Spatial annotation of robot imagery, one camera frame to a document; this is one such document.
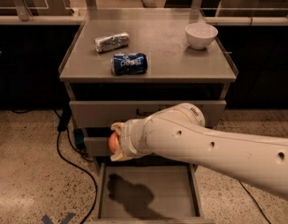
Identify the black cable right floor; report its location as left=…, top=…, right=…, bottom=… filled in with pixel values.
left=239, top=180, right=272, bottom=224

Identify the top drawer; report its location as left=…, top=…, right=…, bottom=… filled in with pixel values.
left=70, top=101, right=226, bottom=128

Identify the blue pepsi can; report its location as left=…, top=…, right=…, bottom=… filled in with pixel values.
left=112, top=53, right=148, bottom=76

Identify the blue power adapter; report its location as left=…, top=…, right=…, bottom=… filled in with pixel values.
left=74, top=129, right=85, bottom=150

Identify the open bottom drawer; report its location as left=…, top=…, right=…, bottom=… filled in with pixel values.
left=94, top=164, right=215, bottom=224

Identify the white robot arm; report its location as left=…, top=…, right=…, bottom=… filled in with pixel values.
left=109, top=103, right=288, bottom=201

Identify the red apple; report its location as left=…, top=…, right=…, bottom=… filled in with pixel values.
left=108, top=132, right=119, bottom=153

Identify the white ceramic bowl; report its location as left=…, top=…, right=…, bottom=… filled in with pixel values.
left=185, top=22, right=218, bottom=49

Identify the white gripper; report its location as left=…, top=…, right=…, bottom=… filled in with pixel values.
left=110, top=119, right=146, bottom=161

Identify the black cable left floor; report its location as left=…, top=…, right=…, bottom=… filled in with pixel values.
left=53, top=108, right=99, bottom=224

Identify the black cable floor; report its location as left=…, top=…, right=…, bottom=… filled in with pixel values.
left=53, top=108, right=99, bottom=224
left=239, top=180, right=272, bottom=224

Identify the dark background counter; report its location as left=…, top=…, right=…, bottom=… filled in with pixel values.
left=0, top=18, right=288, bottom=109

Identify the grey drawer cabinet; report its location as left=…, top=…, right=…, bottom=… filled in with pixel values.
left=58, top=7, right=240, bottom=224

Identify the middle drawer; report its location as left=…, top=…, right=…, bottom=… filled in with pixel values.
left=83, top=136, right=212, bottom=157

